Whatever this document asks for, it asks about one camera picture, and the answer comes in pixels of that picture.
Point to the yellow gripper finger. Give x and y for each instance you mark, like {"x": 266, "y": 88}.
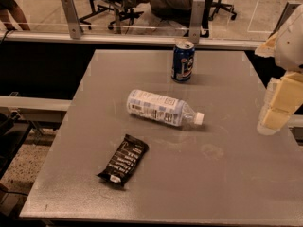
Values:
{"x": 268, "y": 48}
{"x": 282, "y": 98}

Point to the clear blue-label plastic bottle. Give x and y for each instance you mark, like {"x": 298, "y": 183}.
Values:
{"x": 164, "y": 109}

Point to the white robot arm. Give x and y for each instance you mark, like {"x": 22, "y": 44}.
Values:
{"x": 289, "y": 46}

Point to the blue soda can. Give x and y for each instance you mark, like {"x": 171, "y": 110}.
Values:
{"x": 183, "y": 61}

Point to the seated person in sweater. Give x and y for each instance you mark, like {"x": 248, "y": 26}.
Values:
{"x": 164, "y": 18}

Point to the black office chair left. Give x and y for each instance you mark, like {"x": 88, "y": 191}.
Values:
{"x": 122, "y": 9}

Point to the black snack bar wrapper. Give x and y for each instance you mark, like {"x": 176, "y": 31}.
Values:
{"x": 124, "y": 161}

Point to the standing person leg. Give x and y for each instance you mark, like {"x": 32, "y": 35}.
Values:
{"x": 10, "y": 7}

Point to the black equipment at left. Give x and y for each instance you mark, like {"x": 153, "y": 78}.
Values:
{"x": 13, "y": 133}

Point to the far right metal post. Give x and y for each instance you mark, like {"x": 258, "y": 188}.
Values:
{"x": 290, "y": 13}

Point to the metal rail barrier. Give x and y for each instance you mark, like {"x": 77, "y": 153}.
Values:
{"x": 23, "y": 36}

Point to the right metal bracket post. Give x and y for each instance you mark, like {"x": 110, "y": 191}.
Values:
{"x": 196, "y": 18}

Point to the metal bracket post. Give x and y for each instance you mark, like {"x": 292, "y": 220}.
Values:
{"x": 72, "y": 19}
{"x": 196, "y": 18}

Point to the left metal bracket post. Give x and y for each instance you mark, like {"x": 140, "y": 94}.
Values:
{"x": 72, "y": 19}

